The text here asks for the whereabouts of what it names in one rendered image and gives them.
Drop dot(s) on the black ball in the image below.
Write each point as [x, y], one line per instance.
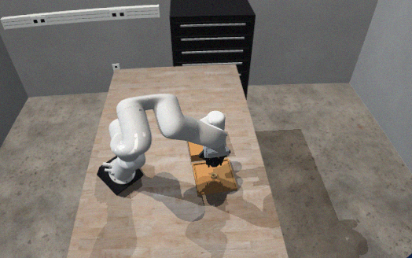
[214, 162]

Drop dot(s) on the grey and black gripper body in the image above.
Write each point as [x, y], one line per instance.
[205, 150]

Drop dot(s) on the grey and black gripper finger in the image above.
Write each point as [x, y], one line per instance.
[201, 155]
[221, 160]

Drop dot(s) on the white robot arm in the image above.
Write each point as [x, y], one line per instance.
[137, 138]

